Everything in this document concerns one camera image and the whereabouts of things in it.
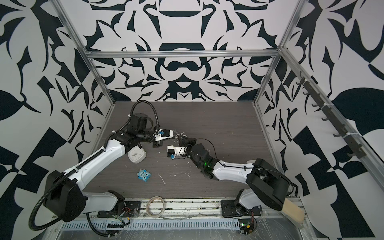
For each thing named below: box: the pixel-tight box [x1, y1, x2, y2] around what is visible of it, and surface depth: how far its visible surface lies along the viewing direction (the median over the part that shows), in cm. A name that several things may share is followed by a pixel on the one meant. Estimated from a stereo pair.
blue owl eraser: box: [137, 169, 151, 182], surface depth 85 cm
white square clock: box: [127, 145, 147, 164], surface depth 90 cm
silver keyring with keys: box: [174, 132, 188, 139], surface depth 80 cm
